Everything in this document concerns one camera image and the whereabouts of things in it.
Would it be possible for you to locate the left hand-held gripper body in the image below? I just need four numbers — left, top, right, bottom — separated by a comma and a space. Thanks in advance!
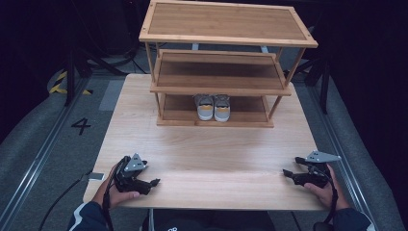
114, 152, 150, 194

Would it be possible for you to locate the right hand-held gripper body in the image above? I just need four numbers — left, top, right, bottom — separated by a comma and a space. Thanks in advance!
300, 150, 343, 190

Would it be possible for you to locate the white and grey sneaker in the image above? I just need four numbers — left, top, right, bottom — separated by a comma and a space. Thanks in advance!
193, 93, 215, 122
213, 93, 232, 123

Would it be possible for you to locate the wooden three-tier shoe rack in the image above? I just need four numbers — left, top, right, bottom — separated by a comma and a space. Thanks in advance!
138, 0, 319, 129

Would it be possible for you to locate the person's right hand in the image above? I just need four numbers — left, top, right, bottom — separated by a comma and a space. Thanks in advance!
303, 164, 351, 212

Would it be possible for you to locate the person's left hand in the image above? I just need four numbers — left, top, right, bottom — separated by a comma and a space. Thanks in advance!
91, 163, 141, 211

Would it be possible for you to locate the person's dark lap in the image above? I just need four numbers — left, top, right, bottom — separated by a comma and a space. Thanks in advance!
140, 209, 277, 231

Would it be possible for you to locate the black metal stand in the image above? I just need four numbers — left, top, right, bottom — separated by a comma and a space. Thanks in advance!
63, 44, 97, 108
302, 28, 332, 116

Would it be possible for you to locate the yellow and black floor tape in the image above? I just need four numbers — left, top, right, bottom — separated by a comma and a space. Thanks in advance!
48, 70, 94, 96

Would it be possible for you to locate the black cable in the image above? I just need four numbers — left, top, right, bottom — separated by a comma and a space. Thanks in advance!
312, 167, 340, 231
101, 156, 129, 231
38, 172, 94, 231

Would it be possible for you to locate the metal floor rail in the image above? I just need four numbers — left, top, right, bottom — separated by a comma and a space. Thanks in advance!
306, 84, 381, 231
0, 76, 92, 231

